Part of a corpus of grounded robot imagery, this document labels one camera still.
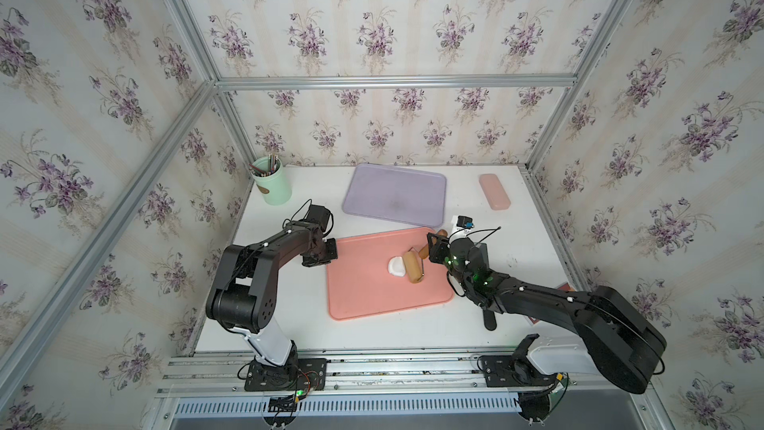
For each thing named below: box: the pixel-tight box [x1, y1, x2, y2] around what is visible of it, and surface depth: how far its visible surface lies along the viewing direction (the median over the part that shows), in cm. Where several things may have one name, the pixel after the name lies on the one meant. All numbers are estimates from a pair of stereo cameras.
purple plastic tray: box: [342, 163, 448, 227], surface depth 114 cm
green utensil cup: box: [250, 155, 293, 207], surface depth 103 cm
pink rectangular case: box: [478, 173, 512, 211], surface depth 113 cm
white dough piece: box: [387, 255, 406, 277], surface depth 92 cm
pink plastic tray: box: [327, 227, 454, 321], surface depth 91 cm
